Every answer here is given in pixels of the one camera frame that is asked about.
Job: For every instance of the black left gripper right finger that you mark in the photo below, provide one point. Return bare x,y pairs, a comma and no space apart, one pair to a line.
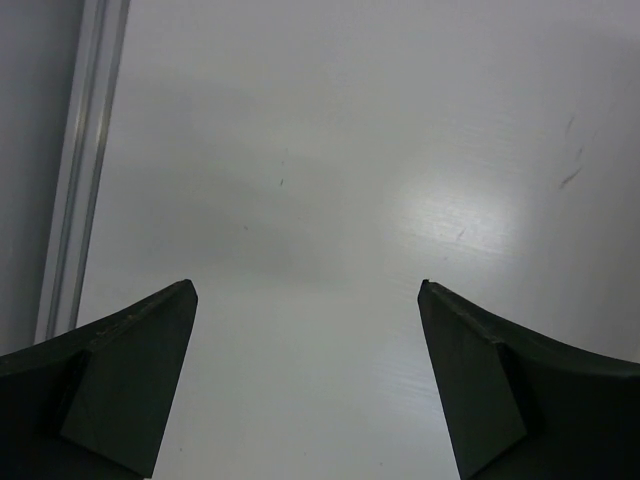
520,405

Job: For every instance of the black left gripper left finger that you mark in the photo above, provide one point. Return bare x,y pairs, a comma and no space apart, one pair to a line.
94,403

